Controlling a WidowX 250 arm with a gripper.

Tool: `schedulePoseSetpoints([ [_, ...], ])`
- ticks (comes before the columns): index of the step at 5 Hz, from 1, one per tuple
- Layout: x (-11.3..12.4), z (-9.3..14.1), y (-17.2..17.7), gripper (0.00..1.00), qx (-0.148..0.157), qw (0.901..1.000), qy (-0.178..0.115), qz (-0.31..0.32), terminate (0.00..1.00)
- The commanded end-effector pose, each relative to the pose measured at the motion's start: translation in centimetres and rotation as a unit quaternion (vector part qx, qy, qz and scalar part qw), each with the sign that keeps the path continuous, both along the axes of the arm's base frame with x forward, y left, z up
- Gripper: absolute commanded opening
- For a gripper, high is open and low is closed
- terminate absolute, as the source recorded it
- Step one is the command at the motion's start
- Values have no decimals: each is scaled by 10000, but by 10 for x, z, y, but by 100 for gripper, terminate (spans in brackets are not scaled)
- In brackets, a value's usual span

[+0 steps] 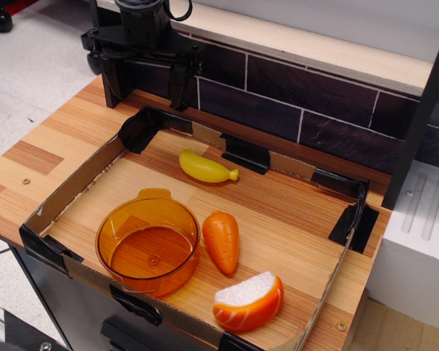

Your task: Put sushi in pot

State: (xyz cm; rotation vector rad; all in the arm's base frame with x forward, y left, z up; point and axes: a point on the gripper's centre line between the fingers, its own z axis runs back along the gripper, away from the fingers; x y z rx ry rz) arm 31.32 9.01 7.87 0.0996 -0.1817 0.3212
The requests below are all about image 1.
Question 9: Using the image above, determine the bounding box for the black vertical post left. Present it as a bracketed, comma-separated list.
[88, 0, 136, 109]

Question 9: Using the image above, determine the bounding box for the black vertical post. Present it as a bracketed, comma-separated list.
[382, 50, 439, 210]
[88, 0, 136, 109]

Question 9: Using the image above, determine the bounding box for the salmon sushi toy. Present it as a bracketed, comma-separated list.
[213, 271, 284, 332]

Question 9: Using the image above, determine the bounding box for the cardboard fence with black tape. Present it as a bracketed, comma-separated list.
[20, 107, 379, 350]

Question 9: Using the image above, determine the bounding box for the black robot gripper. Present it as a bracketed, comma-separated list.
[87, 6, 202, 108]

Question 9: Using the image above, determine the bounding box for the dark brick backsplash panel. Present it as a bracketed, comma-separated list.
[123, 32, 439, 176]

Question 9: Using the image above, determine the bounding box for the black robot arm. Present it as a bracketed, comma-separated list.
[81, 1, 202, 110]

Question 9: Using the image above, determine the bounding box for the light wooden shelf board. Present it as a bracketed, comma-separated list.
[94, 0, 435, 98]

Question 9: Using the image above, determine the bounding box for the black caster wheel near post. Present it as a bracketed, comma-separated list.
[80, 32, 101, 75]

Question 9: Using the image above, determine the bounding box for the yellow toy banana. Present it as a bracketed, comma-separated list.
[179, 149, 239, 184]

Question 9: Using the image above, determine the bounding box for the orange toy carrot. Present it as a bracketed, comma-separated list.
[202, 211, 240, 275]

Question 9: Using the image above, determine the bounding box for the white grooved side counter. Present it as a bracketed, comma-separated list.
[367, 162, 439, 328]

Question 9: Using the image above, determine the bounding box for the black vertical post right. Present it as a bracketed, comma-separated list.
[382, 50, 439, 210]

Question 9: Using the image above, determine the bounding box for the orange transparent plastic pot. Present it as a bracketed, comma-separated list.
[96, 189, 201, 298]

